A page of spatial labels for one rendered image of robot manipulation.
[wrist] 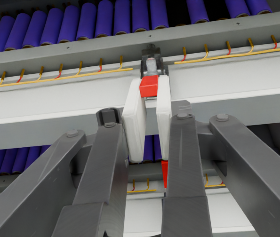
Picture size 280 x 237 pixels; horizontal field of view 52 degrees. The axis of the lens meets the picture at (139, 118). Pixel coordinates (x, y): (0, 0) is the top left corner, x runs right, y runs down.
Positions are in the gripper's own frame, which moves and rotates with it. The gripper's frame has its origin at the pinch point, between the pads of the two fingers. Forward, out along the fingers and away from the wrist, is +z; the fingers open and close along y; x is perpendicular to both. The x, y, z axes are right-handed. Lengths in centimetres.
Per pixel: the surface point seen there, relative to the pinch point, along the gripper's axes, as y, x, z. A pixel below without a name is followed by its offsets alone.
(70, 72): -8.4, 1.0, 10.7
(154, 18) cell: 0.5, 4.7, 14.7
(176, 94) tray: 1.9, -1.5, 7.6
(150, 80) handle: 0.1, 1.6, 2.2
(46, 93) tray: -10.8, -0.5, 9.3
